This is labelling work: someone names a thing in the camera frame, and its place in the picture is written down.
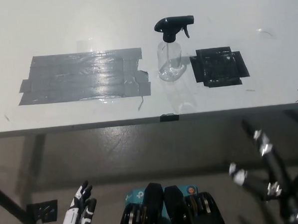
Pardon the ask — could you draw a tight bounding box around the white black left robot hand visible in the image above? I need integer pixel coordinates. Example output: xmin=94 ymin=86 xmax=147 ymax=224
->
xmin=56 ymin=179 xmax=98 ymax=224

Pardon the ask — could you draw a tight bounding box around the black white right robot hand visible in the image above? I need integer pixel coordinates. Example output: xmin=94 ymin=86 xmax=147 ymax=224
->
xmin=226 ymin=116 xmax=298 ymax=224

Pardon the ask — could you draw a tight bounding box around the black spray trigger lid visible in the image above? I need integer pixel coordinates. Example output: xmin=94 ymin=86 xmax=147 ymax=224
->
xmin=153 ymin=15 xmax=196 ymax=44

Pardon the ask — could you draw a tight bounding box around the clear plastic bottle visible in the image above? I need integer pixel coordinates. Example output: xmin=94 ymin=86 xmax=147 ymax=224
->
xmin=156 ymin=39 xmax=188 ymax=82

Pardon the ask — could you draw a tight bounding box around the teal cardboard box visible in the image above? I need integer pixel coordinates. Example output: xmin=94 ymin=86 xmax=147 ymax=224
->
xmin=124 ymin=184 xmax=201 ymax=221

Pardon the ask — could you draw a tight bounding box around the black table leg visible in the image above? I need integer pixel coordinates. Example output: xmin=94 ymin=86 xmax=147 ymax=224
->
xmin=0 ymin=180 xmax=37 ymax=224

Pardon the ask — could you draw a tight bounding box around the grey duct tape patch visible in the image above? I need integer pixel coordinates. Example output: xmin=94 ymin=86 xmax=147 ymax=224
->
xmin=15 ymin=47 xmax=152 ymax=106

